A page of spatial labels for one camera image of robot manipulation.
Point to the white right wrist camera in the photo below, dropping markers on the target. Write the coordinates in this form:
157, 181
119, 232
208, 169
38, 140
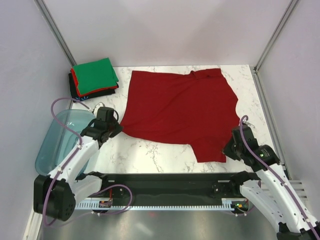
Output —
249, 124

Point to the white slotted cable duct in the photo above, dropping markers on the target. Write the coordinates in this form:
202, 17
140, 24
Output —
99, 204

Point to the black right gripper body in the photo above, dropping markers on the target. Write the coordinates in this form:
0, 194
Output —
233, 150

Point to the folded green t shirt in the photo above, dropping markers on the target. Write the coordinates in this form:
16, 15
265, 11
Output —
95, 75

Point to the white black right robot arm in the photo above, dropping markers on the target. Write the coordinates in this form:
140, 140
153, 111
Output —
282, 207

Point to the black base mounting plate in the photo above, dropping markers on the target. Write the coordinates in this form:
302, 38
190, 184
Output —
168, 189

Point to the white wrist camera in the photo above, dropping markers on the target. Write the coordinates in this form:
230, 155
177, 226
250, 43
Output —
249, 124
97, 106

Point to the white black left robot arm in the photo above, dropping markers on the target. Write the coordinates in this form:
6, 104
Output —
56, 194

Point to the dark red t shirt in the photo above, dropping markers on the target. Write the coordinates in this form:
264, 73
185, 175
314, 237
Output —
196, 109

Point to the right aluminium frame post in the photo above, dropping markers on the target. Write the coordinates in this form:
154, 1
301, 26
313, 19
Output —
276, 34

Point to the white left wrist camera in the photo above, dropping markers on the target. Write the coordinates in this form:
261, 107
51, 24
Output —
97, 106

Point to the clear blue plastic bin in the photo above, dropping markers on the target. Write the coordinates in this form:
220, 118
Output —
58, 141

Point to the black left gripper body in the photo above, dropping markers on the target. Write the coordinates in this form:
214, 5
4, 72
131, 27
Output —
110, 124

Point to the left aluminium frame post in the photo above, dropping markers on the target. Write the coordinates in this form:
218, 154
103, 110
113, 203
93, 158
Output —
55, 30

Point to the aluminium frame post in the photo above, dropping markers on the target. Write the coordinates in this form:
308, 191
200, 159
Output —
276, 34
55, 30

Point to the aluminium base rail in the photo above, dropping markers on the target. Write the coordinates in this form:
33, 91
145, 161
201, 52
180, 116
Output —
299, 189

